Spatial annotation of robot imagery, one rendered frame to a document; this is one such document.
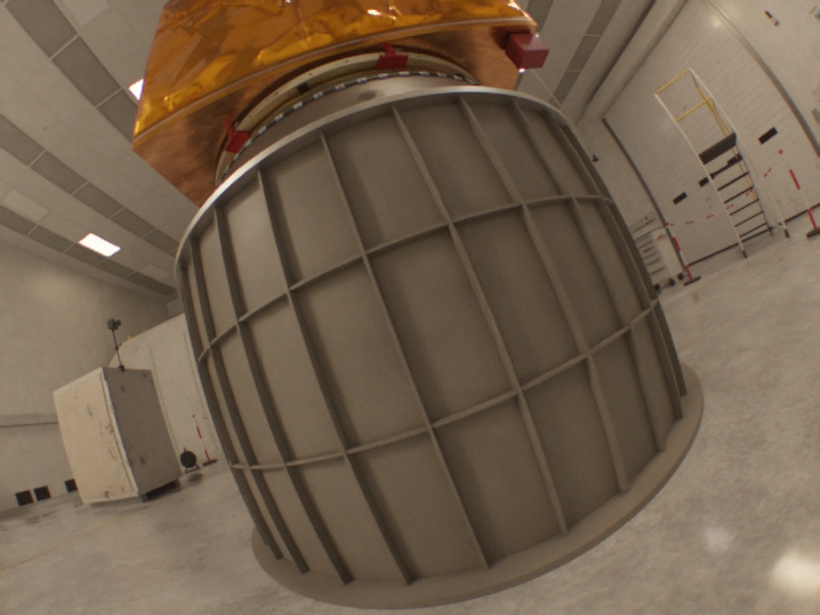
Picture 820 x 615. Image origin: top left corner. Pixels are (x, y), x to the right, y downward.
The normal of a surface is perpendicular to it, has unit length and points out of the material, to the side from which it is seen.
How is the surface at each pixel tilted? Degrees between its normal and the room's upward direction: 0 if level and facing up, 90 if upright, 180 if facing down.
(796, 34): 90
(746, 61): 90
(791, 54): 90
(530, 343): 90
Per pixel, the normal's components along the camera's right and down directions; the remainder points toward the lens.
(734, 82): -0.94, 0.34
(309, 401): -0.34, -0.03
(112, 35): 0.36, 0.92
